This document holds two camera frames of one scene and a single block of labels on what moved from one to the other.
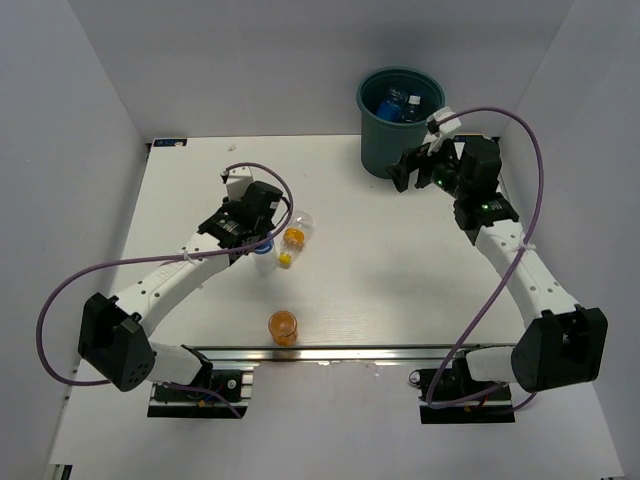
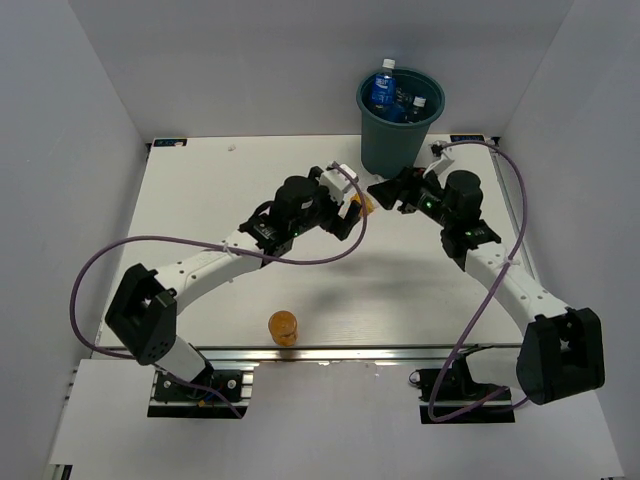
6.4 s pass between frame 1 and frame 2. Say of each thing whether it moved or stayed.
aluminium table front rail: stayed
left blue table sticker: stayed
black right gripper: moved
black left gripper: moved
